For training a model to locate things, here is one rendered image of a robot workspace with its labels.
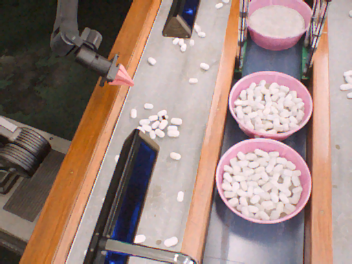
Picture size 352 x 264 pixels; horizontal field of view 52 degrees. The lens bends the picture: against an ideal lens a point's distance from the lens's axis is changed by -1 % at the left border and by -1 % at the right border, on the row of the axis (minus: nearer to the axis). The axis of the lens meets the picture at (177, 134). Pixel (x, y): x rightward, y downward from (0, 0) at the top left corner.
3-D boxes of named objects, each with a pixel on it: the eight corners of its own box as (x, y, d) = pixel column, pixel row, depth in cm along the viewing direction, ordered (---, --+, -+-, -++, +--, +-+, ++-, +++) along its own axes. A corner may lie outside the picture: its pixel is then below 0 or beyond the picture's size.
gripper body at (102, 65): (121, 56, 117) (100, 44, 114) (111, 80, 112) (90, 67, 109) (112, 66, 122) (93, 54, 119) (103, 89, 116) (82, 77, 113)
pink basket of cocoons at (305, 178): (209, 225, 106) (208, 213, 98) (222, 148, 120) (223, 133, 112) (303, 241, 101) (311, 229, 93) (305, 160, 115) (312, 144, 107)
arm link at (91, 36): (49, 49, 110) (63, 35, 105) (62, 26, 117) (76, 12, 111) (82, 72, 116) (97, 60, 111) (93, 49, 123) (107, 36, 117)
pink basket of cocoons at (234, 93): (238, 157, 118) (240, 141, 110) (220, 95, 133) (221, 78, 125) (318, 143, 118) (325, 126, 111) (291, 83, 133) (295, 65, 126)
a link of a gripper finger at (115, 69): (140, 75, 119) (115, 60, 115) (135, 91, 115) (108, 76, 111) (130, 84, 124) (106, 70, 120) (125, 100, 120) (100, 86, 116)
